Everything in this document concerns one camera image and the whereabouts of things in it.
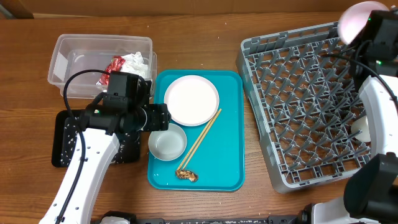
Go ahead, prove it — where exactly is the grey bowl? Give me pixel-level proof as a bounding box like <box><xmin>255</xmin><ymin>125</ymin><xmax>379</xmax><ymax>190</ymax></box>
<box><xmin>148</xmin><ymin>124</ymin><xmax>187</xmax><ymax>161</ymax></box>

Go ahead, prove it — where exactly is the small pink plate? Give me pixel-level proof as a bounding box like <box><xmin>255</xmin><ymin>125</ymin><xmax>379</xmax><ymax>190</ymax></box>
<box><xmin>337</xmin><ymin>1</ymin><xmax>389</xmax><ymax>45</ymax></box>

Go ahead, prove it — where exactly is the white napkin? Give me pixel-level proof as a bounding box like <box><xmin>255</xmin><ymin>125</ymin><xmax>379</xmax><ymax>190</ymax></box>
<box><xmin>120</xmin><ymin>52</ymin><xmax>150</xmax><ymax>78</ymax></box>

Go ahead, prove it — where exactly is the brown food scrap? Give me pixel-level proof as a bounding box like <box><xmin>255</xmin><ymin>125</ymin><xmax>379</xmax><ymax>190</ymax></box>
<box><xmin>175</xmin><ymin>169</ymin><xmax>198</xmax><ymax>182</ymax></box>

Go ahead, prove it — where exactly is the red snack wrapper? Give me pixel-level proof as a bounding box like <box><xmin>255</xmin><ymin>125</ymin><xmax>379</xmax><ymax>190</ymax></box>
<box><xmin>96</xmin><ymin>56</ymin><xmax>126</xmax><ymax>85</ymax></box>

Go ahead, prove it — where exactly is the small white cup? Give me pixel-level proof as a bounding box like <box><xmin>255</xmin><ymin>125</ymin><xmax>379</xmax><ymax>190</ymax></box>
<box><xmin>351</xmin><ymin>116</ymin><xmax>371</xmax><ymax>142</ymax></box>

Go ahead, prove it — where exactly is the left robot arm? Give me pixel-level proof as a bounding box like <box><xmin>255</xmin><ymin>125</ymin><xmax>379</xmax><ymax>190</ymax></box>
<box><xmin>40</xmin><ymin>104</ymin><xmax>170</xmax><ymax>223</ymax></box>

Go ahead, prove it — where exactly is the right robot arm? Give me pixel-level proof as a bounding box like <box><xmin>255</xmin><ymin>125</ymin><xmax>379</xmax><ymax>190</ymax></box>
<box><xmin>297</xmin><ymin>1</ymin><xmax>397</xmax><ymax>223</ymax></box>

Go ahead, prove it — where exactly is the grey dishwasher rack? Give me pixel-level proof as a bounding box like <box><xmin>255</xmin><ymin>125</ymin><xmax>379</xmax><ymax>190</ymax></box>
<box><xmin>236</xmin><ymin>22</ymin><xmax>371</xmax><ymax>194</ymax></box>

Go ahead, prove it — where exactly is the large pink plate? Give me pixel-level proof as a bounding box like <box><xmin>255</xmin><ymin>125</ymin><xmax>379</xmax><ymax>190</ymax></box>
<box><xmin>164</xmin><ymin>75</ymin><xmax>220</xmax><ymax>126</ymax></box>

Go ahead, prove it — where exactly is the wooden chopstick left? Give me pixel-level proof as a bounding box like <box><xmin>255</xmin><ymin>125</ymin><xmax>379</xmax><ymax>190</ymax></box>
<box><xmin>178</xmin><ymin>116</ymin><xmax>215</xmax><ymax>171</ymax></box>

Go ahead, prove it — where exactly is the teal serving tray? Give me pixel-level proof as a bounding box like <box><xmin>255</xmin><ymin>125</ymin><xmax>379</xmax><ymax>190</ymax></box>
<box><xmin>147</xmin><ymin>70</ymin><xmax>245</xmax><ymax>191</ymax></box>

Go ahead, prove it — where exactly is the clear plastic bin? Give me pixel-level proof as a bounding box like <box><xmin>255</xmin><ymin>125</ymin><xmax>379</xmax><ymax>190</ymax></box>
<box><xmin>47</xmin><ymin>34</ymin><xmax>157</xmax><ymax>95</ymax></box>

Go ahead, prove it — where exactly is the black plastic tray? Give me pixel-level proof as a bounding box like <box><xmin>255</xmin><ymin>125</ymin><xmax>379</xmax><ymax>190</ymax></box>
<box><xmin>51</xmin><ymin>106</ymin><xmax>142</xmax><ymax>168</ymax></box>

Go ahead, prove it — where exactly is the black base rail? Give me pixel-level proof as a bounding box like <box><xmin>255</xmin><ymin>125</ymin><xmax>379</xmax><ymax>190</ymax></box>
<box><xmin>91</xmin><ymin>211</ymin><xmax>311</xmax><ymax>224</ymax></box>

